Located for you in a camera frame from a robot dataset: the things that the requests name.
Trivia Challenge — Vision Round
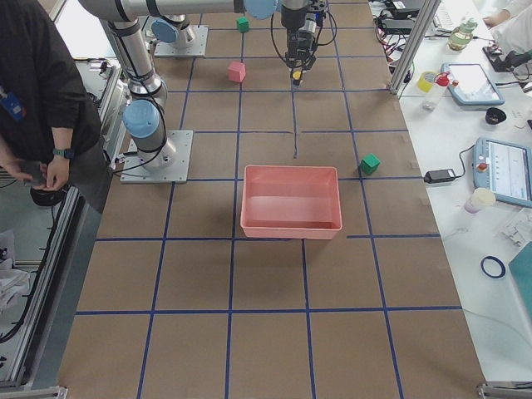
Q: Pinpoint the clear plastic bottle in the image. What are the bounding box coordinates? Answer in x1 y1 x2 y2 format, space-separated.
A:
421 71 450 111

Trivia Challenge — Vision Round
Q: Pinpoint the yellow tape roll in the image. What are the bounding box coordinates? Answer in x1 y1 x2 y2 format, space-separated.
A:
416 71 438 93

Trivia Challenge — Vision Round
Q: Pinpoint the black power brick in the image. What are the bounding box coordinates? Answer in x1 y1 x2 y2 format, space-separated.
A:
423 169 456 184

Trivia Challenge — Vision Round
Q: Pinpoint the person in black shirt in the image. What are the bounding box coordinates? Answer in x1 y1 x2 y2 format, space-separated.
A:
1 1 109 212

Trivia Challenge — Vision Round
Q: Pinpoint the green cube near left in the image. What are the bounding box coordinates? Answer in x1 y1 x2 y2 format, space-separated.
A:
236 16 249 33

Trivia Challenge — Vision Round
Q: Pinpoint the aluminium frame post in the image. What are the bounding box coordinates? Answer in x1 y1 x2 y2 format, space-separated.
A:
388 0 441 95

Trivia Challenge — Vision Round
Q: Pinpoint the white paper cup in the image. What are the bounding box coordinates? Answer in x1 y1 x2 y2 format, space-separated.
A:
464 187 496 214

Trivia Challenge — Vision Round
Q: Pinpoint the teach pendant far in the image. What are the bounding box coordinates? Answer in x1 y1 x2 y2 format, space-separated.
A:
441 62 505 108

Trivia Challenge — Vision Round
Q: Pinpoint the teach pendant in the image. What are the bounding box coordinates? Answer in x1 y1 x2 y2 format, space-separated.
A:
472 137 531 208
441 62 505 108

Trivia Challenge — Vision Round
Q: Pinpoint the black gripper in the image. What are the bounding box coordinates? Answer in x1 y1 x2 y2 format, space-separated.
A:
284 18 318 79

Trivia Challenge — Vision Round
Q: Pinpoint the blue tape ring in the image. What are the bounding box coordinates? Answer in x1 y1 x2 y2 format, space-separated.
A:
480 255 507 279

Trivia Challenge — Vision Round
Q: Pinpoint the green cube near tray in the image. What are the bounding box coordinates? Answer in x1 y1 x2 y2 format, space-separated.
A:
359 153 381 175

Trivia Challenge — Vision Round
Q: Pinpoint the teach pendant near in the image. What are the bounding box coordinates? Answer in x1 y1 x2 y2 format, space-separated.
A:
472 137 531 208

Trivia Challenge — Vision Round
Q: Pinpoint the pink cube centre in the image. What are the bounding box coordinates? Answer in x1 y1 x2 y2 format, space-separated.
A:
227 62 246 83

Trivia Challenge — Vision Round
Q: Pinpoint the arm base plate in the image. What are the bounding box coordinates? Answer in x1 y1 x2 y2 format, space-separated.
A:
151 20 209 58
120 130 194 184

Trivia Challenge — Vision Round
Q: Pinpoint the pink plastic tray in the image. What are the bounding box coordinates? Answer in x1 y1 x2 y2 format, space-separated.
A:
240 165 342 239

